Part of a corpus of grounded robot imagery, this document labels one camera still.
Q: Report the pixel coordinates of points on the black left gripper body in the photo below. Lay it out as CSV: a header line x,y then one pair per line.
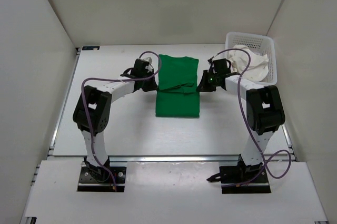
x,y
148,71

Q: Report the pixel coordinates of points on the white crumpled t shirt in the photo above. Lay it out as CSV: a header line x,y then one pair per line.
x,y
258,68

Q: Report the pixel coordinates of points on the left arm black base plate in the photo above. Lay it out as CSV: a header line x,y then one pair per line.
x,y
89,181

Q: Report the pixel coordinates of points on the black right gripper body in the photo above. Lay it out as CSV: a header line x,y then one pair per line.
x,y
216,76

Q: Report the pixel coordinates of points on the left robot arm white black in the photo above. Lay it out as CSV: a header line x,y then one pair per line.
x,y
92,113

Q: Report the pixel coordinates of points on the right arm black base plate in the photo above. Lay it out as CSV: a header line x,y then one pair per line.
x,y
234,181

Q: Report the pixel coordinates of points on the green t shirt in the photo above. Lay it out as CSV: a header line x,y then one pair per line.
x,y
177,96

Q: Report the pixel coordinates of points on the aluminium rail front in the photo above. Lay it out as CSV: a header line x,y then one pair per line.
x,y
174,158

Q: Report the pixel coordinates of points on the white plastic basket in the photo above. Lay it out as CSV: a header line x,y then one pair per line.
x,y
255,51

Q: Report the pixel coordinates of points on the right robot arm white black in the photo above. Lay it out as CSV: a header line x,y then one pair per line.
x,y
263,114

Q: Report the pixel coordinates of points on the blue label sticker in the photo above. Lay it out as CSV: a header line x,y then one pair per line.
x,y
90,48

